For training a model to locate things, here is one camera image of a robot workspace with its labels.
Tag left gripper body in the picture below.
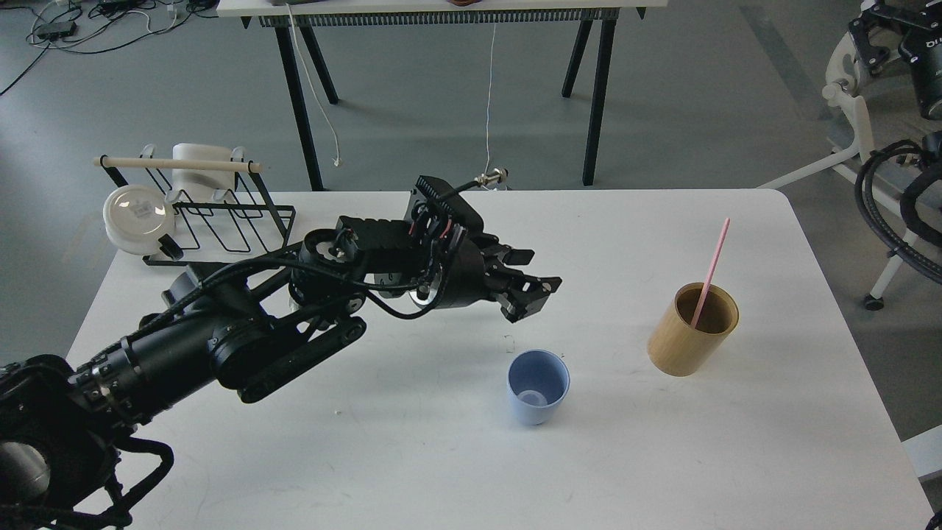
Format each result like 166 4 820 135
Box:
411 236 509 309

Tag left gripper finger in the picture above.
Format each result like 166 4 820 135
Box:
490 272 562 323
482 234 535 269

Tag blue cup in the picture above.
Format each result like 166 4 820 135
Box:
506 349 570 426

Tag pink chopstick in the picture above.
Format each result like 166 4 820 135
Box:
690 217 731 329

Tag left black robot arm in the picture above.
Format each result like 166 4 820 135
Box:
1 177 562 529

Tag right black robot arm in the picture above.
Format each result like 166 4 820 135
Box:
848 1 941 283

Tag bamboo cup holder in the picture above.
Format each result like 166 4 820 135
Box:
647 282 740 377

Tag white cup in rack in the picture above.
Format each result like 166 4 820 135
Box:
172 144 235 201

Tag background table black legs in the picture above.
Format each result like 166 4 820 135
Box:
215 1 667 191

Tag white office chair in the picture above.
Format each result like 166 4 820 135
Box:
760 32 936 311

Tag white hanging cable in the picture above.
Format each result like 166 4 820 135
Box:
286 4 344 167
477 22 509 185

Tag black wire dish rack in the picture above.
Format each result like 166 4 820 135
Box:
99 142 296 265

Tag wooden rack handle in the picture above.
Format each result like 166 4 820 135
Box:
92 155 263 174

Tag black floor cables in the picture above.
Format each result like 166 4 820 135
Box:
0 0 219 95

